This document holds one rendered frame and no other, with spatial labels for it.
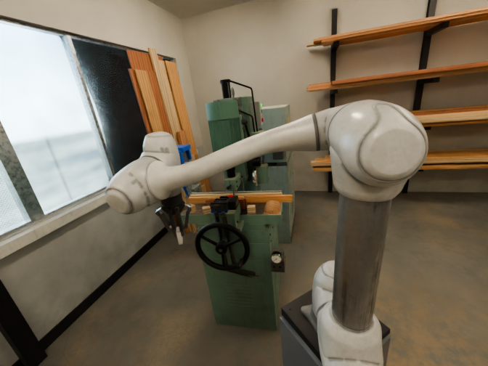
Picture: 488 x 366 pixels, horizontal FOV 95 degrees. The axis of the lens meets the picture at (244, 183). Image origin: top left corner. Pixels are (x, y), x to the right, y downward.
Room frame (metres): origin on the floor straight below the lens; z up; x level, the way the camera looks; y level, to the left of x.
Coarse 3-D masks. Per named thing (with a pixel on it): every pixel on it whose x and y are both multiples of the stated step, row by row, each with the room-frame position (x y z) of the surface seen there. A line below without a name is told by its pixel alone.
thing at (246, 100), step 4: (248, 96) 1.53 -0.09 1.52; (216, 100) 1.49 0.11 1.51; (244, 100) 1.45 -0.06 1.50; (248, 100) 1.49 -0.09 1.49; (252, 100) 1.63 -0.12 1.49; (244, 104) 1.45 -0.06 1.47; (248, 104) 1.48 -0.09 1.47; (244, 108) 1.45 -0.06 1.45; (248, 108) 1.47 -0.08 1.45; (248, 112) 1.45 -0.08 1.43; (244, 116) 1.45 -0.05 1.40; (248, 116) 1.45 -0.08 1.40; (248, 120) 1.45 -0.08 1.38; (248, 124) 1.44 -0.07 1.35; (248, 128) 1.44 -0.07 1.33; (252, 128) 1.53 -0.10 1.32; (248, 160) 1.45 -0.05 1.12; (248, 164) 1.45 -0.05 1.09; (252, 164) 1.44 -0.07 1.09; (252, 168) 1.45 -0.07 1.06; (224, 176) 1.49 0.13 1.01; (252, 180) 1.45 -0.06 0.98; (240, 184) 1.47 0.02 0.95; (244, 184) 1.46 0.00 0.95; (248, 184) 1.45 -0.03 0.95; (252, 184) 1.45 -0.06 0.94; (260, 184) 1.65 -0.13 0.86; (240, 188) 1.47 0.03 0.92; (244, 188) 1.46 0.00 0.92; (248, 188) 1.45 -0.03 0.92; (252, 188) 1.45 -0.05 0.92; (256, 188) 1.47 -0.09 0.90; (260, 188) 1.63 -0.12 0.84
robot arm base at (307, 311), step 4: (304, 308) 0.69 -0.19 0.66; (308, 308) 0.69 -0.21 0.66; (304, 312) 0.67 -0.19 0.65; (308, 312) 0.67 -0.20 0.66; (312, 312) 0.64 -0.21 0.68; (308, 316) 0.65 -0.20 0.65; (312, 316) 0.64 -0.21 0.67; (312, 320) 0.63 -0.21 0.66; (316, 320) 0.61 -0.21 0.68; (312, 324) 0.62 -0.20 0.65; (316, 324) 0.61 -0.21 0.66; (316, 328) 0.60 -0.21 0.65
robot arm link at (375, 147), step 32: (352, 128) 0.38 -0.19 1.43; (384, 128) 0.33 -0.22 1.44; (416, 128) 0.33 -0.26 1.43; (352, 160) 0.35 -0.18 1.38; (384, 160) 0.33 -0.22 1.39; (416, 160) 0.32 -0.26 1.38; (352, 192) 0.39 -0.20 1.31; (384, 192) 0.36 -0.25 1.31; (352, 224) 0.40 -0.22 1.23; (384, 224) 0.39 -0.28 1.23; (352, 256) 0.40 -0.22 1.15; (352, 288) 0.40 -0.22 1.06; (320, 320) 0.47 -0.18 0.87; (352, 320) 0.39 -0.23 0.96; (320, 352) 0.43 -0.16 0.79; (352, 352) 0.37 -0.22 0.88
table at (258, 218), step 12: (192, 204) 1.34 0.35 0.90; (204, 204) 1.31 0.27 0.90; (252, 204) 1.23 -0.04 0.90; (264, 204) 1.21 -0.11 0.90; (192, 216) 1.18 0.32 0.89; (204, 216) 1.17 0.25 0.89; (240, 216) 1.12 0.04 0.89; (252, 216) 1.10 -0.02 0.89; (264, 216) 1.08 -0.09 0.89; (276, 216) 1.07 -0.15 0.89; (240, 228) 1.03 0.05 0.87
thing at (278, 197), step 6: (192, 198) 1.35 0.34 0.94; (198, 198) 1.34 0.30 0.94; (204, 198) 1.33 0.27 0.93; (246, 198) 1.26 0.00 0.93; (252, 198) 1.26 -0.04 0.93; (258, 198) 1.25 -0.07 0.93; (264, 198) 1.24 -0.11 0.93; (270, 198) 1.23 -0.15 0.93; (276, 198) 1.22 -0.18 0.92; (282, 198) 1.21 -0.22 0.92; (288, 198) 1.21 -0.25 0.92
